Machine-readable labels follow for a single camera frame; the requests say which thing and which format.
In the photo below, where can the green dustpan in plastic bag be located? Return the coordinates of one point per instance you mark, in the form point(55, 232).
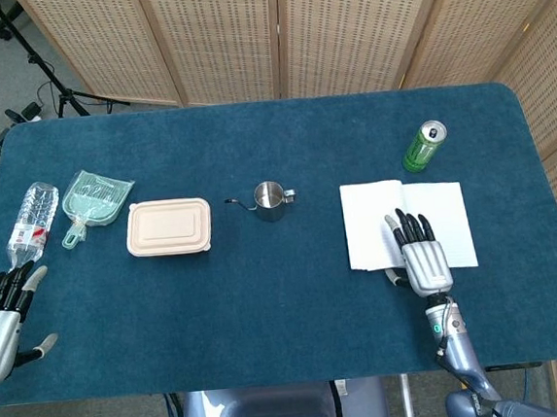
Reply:
point(95, 202)

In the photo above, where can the black power adapter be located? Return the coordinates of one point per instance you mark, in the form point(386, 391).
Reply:
point(26, 112)

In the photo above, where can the green energy drink can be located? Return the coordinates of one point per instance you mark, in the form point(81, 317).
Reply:
point(422, 149)

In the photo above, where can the blue-grey robot torso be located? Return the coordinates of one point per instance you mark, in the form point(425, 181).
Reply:
point(277, 413)

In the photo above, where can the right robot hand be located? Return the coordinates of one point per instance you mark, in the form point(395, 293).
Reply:
point(421, 254)

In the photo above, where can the black tripod stand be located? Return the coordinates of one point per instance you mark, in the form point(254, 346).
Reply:
point(46, 68)

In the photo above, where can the beige lidded food container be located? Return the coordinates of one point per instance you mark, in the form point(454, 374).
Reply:
point(169, 227)

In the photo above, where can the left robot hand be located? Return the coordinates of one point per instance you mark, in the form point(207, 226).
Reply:
point(0, 316)

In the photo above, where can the blue table cloth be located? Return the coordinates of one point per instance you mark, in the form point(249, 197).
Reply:
point(266, 292)

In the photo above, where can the clear plastic water bottle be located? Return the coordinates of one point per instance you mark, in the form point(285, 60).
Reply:
point(33, 225)

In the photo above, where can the white notebook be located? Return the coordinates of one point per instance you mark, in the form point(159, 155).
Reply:
point(406, 217)

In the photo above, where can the woven wooden folding screen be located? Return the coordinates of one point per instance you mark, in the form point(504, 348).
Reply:
point(321, 29)

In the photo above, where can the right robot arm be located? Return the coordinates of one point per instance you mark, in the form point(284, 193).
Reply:
point(459, 349)

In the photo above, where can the steel gooseneck pitcher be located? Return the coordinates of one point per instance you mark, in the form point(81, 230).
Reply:
point(269, 202)

